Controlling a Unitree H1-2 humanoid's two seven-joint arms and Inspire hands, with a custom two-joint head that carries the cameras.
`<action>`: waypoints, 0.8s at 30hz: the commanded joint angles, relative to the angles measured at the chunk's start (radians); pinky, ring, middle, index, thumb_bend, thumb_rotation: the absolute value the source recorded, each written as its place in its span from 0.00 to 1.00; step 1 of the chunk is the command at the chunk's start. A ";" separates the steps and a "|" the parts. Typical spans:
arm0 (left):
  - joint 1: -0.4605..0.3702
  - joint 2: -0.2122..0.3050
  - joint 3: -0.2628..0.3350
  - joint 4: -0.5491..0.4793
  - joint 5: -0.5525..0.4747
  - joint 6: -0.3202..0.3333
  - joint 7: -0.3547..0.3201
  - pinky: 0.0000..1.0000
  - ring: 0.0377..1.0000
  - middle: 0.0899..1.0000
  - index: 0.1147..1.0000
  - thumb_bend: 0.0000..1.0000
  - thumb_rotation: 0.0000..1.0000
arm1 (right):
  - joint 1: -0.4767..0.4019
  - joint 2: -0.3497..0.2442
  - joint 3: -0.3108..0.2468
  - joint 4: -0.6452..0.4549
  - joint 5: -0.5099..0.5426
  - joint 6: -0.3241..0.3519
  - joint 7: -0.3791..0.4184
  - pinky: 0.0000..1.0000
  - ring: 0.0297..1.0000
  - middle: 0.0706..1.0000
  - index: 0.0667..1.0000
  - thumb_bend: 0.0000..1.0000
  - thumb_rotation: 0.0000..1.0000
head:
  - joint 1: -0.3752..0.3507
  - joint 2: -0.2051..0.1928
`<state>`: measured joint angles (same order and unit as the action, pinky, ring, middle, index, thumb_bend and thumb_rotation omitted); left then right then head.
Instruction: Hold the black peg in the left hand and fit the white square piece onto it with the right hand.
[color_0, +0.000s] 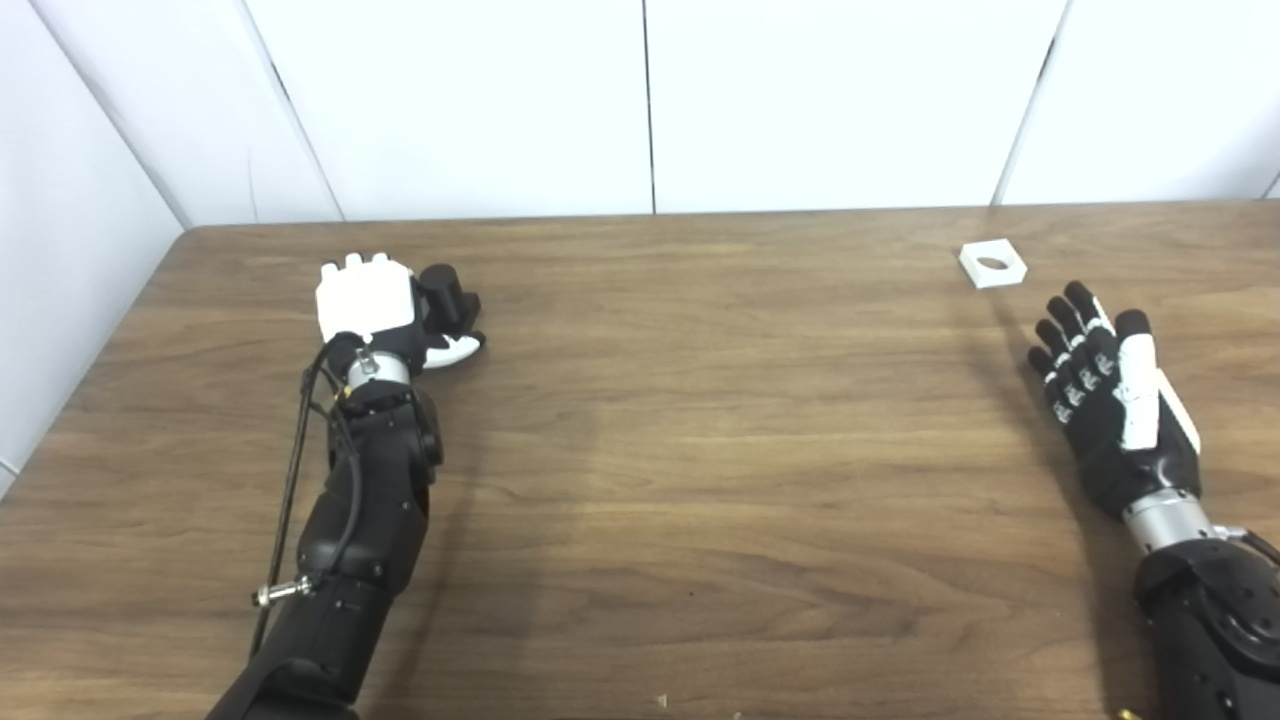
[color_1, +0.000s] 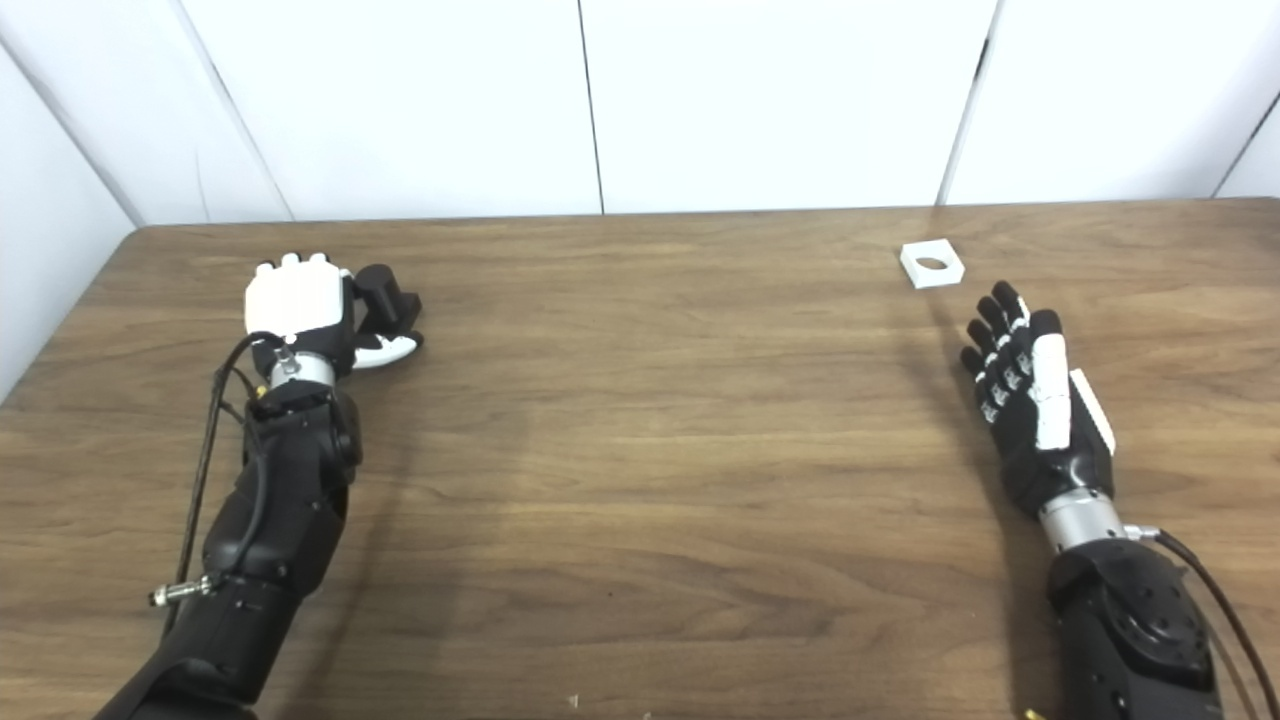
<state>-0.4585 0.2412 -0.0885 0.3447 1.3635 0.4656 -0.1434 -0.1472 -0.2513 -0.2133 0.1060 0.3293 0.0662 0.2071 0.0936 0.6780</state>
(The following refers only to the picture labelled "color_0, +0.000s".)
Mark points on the black peg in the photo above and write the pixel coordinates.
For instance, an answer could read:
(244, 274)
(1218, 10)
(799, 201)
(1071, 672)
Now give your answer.
(448, 295)

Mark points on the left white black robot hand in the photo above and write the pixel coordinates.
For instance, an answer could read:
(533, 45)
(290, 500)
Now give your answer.
(365, 295)

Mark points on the white square piece with hole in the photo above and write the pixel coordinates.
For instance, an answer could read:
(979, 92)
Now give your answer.
(995, 279)

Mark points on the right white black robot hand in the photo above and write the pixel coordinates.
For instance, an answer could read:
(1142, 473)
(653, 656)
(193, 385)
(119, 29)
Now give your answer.
(1135, 410)

